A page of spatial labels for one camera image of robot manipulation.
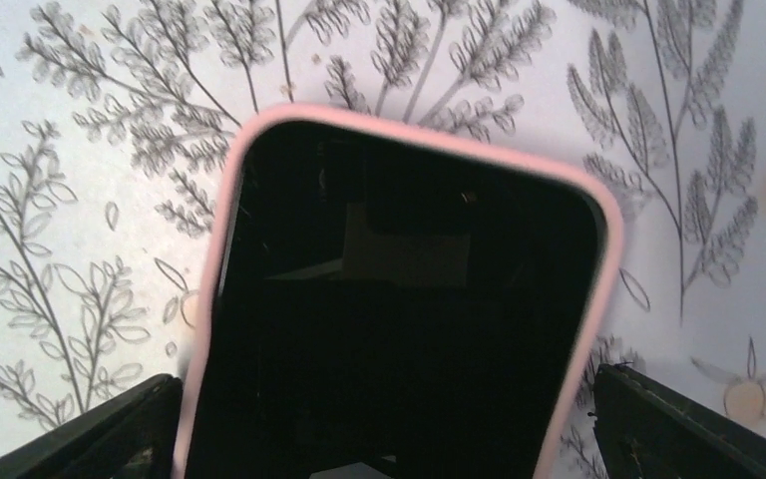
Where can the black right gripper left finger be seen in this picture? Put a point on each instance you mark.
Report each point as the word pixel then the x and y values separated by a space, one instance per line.
pixel 130 436

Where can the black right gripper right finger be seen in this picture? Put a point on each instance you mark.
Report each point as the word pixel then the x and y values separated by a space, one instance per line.
pixel 644 429

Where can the phone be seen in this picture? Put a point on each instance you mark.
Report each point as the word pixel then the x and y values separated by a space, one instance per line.
pixel 385 296

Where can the floral patterned table mat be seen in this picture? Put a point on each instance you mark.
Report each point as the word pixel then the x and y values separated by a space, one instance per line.
pixel 116 117

